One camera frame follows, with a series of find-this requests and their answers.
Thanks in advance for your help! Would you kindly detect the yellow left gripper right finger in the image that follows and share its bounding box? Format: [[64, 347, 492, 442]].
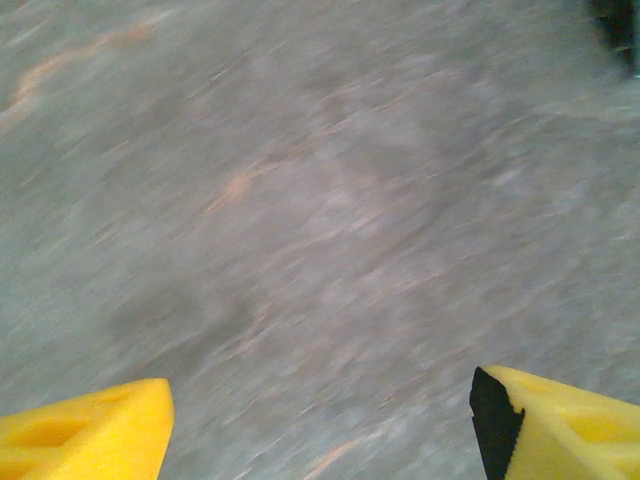
[[469, 364, 640, 480]]

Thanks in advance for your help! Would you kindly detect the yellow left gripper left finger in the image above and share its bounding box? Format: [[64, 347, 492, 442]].
[[0, 377, 175, 480]]

